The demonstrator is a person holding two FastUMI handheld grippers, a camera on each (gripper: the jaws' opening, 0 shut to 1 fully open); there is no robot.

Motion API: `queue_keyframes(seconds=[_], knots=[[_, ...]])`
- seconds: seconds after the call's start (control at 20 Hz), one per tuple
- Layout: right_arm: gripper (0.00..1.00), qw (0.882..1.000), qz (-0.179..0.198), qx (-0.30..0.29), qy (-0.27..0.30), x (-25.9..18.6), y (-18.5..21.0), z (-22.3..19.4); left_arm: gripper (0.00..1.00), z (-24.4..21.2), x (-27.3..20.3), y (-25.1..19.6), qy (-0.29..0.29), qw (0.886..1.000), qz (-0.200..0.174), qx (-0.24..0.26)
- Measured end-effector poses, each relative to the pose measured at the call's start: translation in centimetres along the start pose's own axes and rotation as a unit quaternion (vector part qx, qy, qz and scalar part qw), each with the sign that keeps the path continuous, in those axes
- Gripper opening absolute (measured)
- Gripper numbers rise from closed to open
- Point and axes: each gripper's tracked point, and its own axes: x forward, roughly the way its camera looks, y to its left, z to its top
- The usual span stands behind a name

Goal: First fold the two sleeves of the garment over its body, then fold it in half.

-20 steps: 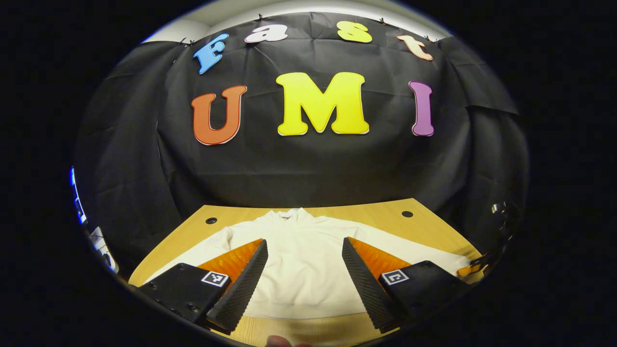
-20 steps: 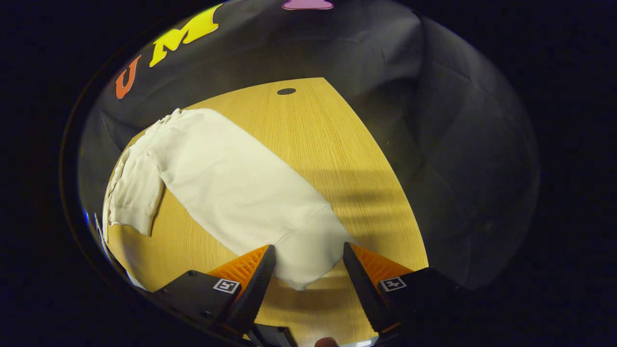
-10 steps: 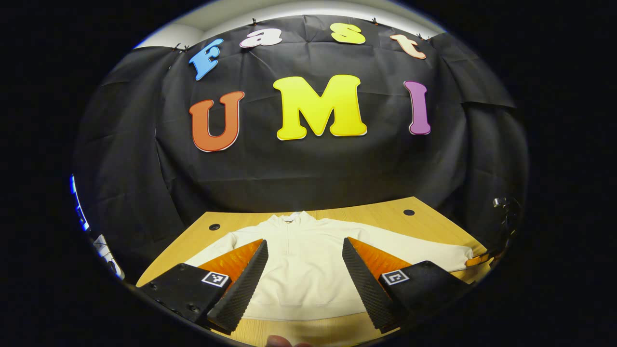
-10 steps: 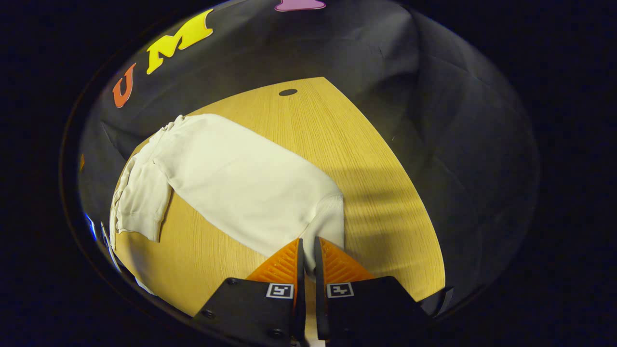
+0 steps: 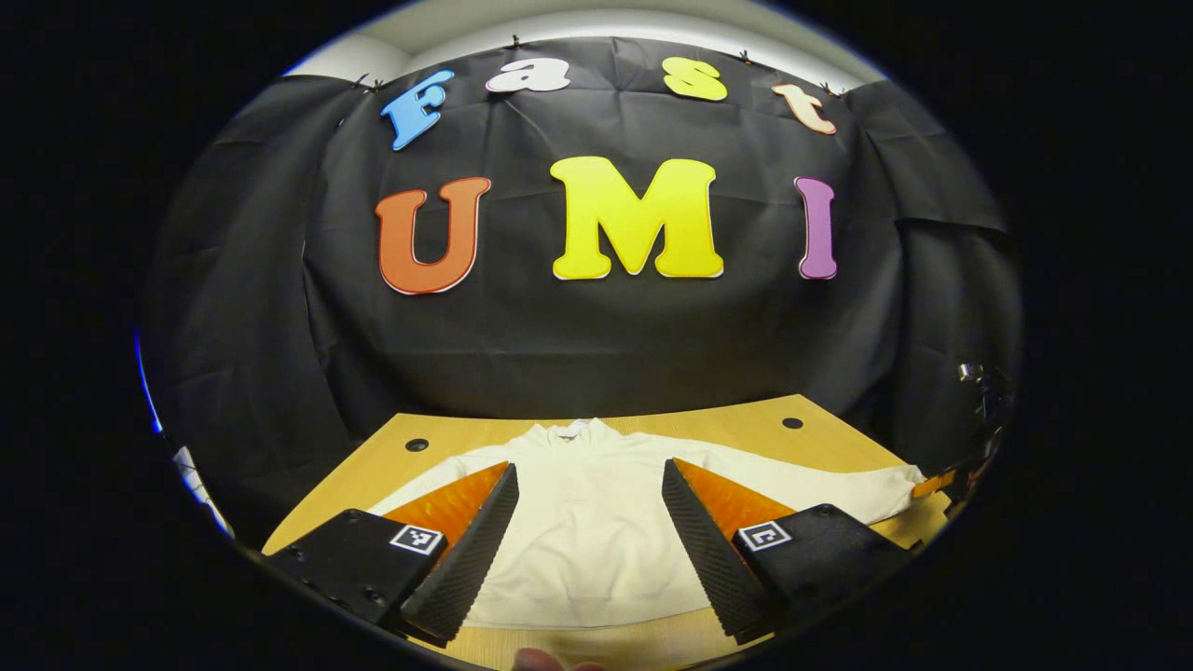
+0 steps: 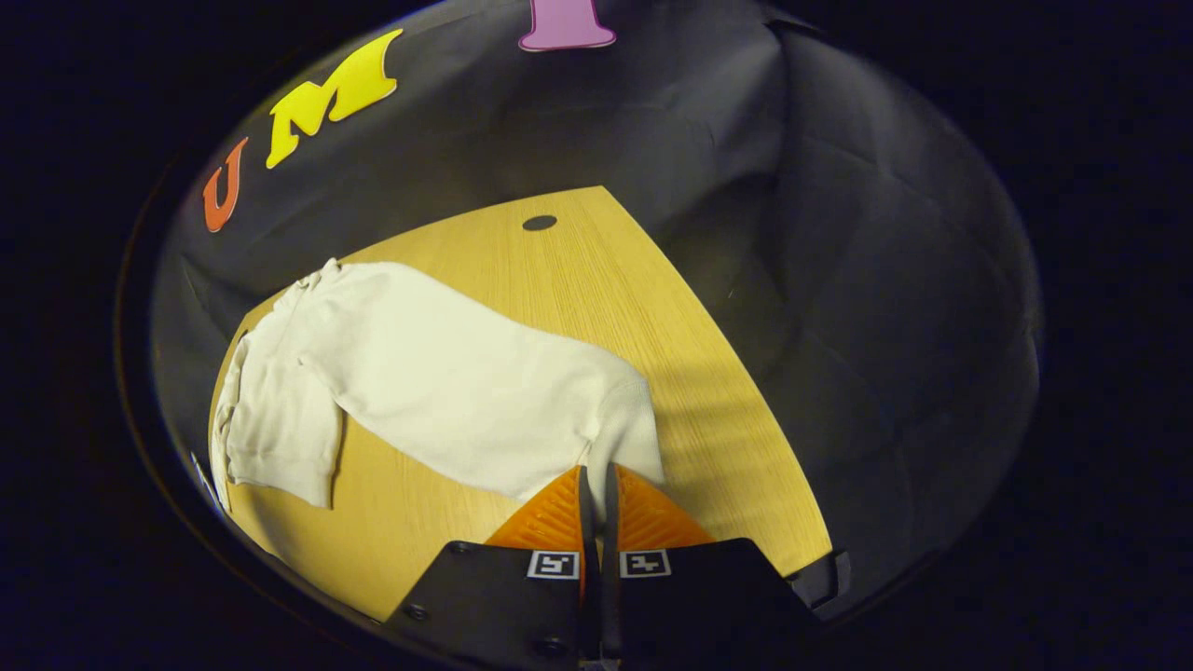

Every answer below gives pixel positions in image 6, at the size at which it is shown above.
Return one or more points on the cream sweater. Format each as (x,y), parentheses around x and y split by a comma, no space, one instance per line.
(447,373)

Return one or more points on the black backdrop cloth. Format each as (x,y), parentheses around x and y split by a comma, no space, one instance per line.
(839,280)

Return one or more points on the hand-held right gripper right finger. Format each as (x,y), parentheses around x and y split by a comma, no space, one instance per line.
(610,531)

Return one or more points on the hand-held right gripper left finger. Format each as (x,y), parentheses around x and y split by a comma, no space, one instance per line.
(584,533)

